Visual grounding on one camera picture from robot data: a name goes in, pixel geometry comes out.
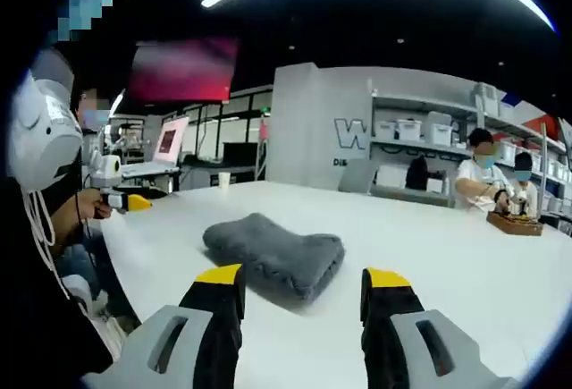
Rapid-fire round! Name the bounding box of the grey towel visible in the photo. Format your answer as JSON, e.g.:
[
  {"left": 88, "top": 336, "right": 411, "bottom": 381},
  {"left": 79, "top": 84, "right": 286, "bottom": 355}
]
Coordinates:
[{"left": 203, "top": 212, "right": 346, "bottom": 303}]

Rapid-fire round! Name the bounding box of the open laptop with pink display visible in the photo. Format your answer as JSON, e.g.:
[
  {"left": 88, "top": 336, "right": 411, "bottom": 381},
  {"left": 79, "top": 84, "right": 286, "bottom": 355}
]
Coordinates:
[{"left": 120, "top": 115, "right": 191, "bottom": 180}]

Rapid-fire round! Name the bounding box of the person's left hand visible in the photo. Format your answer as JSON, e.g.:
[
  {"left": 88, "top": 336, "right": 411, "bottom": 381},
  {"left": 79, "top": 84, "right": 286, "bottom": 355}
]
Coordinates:
[{"left": 74, "top": 188, "right": 114, "bottom": 221}]

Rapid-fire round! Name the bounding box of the white plastic chair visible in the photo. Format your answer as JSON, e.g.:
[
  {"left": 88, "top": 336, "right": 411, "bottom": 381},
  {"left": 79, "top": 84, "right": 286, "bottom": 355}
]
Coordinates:
[{"left": 60, "top": 275, "right": 129, "bottom": 361}]

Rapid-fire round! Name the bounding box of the white chest-worn device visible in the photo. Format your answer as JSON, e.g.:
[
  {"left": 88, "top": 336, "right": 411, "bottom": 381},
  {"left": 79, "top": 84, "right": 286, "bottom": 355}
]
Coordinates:
[{"left": 7, "top": 48, "right": 86, "bottom": 193}]

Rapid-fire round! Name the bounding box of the person's black shirt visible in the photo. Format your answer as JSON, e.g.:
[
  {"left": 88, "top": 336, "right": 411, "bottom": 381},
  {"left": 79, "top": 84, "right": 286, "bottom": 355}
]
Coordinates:
[{"left": 0, "top": 173, "right": 114, "bottom": 389}]

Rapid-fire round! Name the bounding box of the brown wooden box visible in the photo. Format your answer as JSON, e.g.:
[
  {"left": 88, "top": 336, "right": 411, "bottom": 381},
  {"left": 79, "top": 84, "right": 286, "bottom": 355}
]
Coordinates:
[{"left": 485, "top": 209, "right": 545, "bottom": 237}]

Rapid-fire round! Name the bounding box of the black backpack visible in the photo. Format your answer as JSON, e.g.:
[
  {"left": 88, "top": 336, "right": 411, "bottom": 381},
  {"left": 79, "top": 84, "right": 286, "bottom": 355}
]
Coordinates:
[{"left": 404, "top": 155, "right": 431, "bottom": 191}]

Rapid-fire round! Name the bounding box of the grey chair back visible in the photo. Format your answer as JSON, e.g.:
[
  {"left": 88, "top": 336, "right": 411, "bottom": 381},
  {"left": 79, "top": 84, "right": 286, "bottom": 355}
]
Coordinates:
[{"left": 337, "top": 158, "right": 380, "bottom": 194}]

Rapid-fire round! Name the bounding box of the grey printed partition panel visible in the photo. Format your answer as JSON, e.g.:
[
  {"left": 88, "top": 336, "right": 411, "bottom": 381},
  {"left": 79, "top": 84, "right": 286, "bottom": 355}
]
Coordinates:
[{"left": 270, "top": 63, "right": 376, "bottom": 191}]

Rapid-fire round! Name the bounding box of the row of white storage bins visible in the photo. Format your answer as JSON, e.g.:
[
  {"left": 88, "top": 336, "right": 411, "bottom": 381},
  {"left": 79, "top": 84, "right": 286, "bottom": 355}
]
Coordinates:
[{"left": 377, "top": 84, "right": 572, "bottom": 211}]

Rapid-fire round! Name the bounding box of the grey storage shelf unit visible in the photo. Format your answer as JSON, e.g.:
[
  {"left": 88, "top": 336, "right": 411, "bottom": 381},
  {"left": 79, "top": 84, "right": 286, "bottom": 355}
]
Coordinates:
[{"left": 368, "top": 80, "right": 572, "bottom": 229}]

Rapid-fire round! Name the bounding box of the white device cord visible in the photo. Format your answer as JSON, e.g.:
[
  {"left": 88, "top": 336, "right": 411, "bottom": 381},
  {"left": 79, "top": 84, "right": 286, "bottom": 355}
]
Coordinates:
[{"left": 24, "top": 190, "right": 72, "bottom": 301}]

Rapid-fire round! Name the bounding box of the large red wall screen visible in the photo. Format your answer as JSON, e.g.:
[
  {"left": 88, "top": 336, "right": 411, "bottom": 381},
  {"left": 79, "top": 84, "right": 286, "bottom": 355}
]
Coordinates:
[{"left": 127, "top": 38, "right": 241, "bottom": 105}]

